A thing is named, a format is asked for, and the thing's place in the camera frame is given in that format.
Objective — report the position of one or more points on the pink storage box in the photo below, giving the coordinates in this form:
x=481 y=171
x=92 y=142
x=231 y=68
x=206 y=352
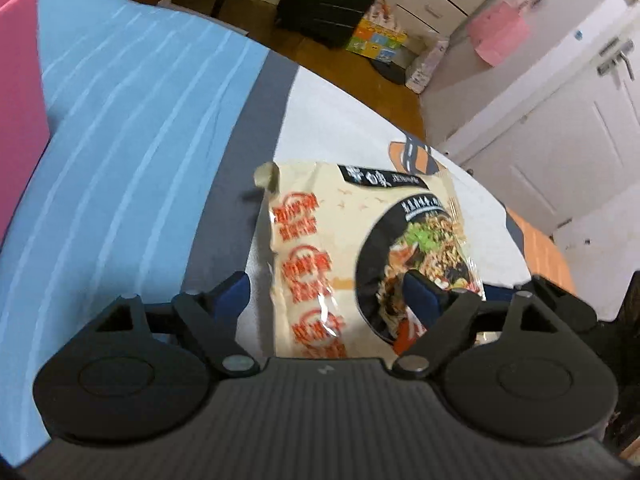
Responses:
x=24 y=128

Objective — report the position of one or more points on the pink bag on hook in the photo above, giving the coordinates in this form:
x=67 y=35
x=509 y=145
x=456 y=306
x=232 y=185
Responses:
x=497 y=32

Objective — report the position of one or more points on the white door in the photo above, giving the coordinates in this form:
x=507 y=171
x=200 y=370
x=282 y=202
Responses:
x=575 y=150

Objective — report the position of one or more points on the beige instant noodle packet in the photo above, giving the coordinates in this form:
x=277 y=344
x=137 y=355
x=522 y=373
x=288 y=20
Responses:
x=342 y=239

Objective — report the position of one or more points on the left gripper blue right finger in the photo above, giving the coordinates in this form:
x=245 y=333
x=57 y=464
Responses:
x=424 y=298

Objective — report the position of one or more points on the striped bedsheet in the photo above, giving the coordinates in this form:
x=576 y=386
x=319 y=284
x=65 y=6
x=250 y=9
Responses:
x=158 y=120

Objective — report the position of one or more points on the silver door handle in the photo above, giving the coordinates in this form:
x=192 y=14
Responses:
x=619 y=57

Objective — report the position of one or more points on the colourful gift box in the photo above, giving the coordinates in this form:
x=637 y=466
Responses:
x=378 y=35

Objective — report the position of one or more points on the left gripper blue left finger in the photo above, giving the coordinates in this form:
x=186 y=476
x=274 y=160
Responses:
x=230 y=299

